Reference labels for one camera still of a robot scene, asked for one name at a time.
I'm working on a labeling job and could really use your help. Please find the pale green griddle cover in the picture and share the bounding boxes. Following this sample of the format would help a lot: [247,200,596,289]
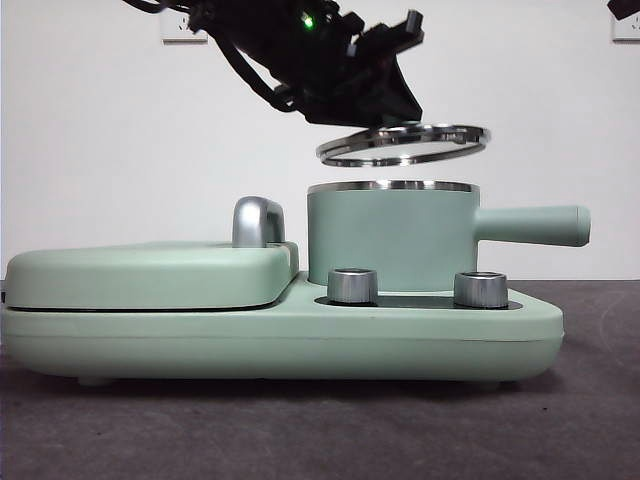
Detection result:
[4,239,301,311]

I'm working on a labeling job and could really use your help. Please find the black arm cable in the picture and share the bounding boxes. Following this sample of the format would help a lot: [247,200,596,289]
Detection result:
[123,0,201,24]
[213,29,297,114]

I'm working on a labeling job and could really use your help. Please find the white wall socket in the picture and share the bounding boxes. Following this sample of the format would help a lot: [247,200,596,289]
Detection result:
[160,9,209,45]
[612,0,640,44]

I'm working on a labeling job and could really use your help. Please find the glass lid with green knob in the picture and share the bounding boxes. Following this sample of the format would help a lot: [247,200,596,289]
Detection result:
[315,119,492,169]

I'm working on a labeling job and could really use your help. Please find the silver griddle cover handle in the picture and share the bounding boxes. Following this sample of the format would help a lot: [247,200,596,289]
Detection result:
[231,196,287,249]

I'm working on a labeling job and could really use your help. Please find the pale green pot with handle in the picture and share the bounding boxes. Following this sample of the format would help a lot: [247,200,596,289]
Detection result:
[306,178,593,296]

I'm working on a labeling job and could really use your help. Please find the pale green breakfast machine base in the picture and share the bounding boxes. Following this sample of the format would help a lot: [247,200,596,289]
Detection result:
[0,269,566,389]

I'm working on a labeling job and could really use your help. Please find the silver control knob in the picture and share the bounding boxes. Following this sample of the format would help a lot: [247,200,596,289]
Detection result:
[327,268,380,305]
[453,270,510,308]

